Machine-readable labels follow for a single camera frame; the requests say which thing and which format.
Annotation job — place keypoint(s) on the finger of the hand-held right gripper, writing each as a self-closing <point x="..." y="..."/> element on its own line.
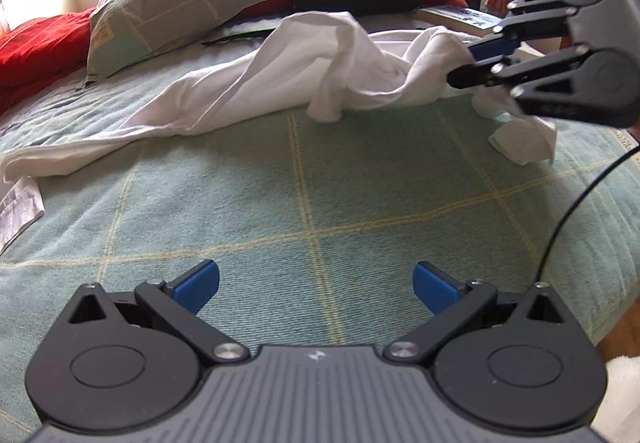
<point x="470" y="75"/>
<point x="492" y="48"/>

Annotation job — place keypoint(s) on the green checked blanket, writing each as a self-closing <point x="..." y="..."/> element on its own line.
<point x="350" y="183"/>

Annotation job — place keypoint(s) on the grey green pillow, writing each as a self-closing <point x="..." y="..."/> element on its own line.
<point x="165" y="8"/>

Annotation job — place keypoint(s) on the thick paperback book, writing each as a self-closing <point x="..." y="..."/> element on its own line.
<point x="450" y="15"/>

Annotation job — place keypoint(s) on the white printed t-shirt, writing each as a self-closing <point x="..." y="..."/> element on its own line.
<point x="325" y="53"/>

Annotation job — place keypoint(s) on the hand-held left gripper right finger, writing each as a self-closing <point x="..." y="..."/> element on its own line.
<point x="435" y="285"/>

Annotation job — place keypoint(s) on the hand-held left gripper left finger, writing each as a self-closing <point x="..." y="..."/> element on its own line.
<point x="197" y="285"/>

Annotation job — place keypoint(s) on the red pillow at left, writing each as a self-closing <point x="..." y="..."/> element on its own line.
<point x="35" y="48"/>

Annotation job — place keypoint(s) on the white fluffy cloth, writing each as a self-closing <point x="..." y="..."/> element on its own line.
<point x="625" y="398"/>

